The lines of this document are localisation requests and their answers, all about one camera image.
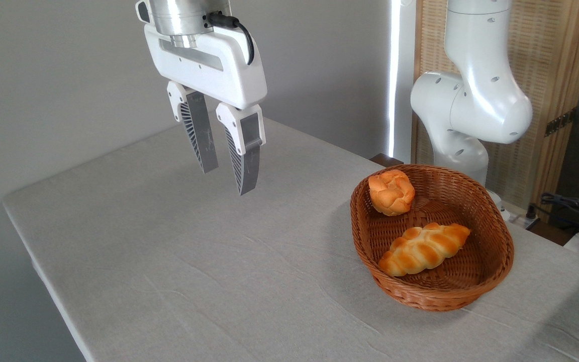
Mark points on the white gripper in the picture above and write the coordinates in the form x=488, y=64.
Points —
x=209, y=65

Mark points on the long braided bread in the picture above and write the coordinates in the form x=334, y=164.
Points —
x=422, y=250

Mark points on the round knotted bread roll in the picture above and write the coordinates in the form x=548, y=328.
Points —
x=391, y=193

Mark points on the grey tablecloth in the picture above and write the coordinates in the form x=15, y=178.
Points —
x=219, y=261

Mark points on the dark wooden furniture corner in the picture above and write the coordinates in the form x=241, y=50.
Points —
x=386, y=160

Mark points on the bright white curtain strip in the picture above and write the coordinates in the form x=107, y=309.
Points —
x=400, y=75

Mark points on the brown wicker basket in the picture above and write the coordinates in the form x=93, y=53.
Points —
x=435, y=297

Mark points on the wooden folding screen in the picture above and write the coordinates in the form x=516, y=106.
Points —
x=541, y=60

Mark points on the dark metal screen hinge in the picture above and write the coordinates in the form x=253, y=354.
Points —
x=560, y=122

